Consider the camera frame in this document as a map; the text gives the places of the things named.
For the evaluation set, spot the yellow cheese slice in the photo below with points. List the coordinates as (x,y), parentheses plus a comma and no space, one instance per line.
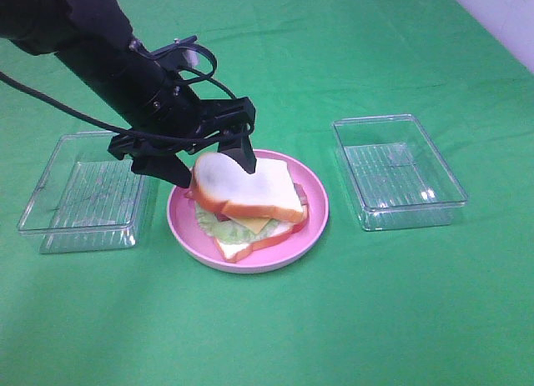
(255,225)

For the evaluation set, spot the clear right plastic container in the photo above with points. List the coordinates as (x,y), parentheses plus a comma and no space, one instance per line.
(395,174)

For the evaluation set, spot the bacon strip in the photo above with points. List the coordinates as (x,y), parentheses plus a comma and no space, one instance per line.
(298,188)

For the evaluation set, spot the green tablecloth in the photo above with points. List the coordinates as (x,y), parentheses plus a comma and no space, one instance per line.
(430,306)

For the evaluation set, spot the clear plastic container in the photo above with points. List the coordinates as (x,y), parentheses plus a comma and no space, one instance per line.
(87,200)
(395,174)

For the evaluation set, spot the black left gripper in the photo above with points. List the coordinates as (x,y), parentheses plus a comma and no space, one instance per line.
(172,118)

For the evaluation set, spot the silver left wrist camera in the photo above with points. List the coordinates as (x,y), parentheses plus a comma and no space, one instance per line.
(177,55)

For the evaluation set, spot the pink ham slice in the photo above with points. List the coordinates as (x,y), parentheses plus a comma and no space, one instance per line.
(221,217)

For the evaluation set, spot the green lettuce leaf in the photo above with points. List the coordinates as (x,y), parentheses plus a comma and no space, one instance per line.
(231,232)

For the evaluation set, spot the pink round plate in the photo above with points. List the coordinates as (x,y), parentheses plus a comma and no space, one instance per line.
(182,223)

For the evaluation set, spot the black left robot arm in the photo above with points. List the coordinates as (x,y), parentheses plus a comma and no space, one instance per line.
(94,39)

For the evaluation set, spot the clear left plastic container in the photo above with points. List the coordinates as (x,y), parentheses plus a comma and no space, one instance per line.
(87,200)

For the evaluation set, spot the bread slice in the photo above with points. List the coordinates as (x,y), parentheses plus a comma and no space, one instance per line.
(220,185)
(233,253)

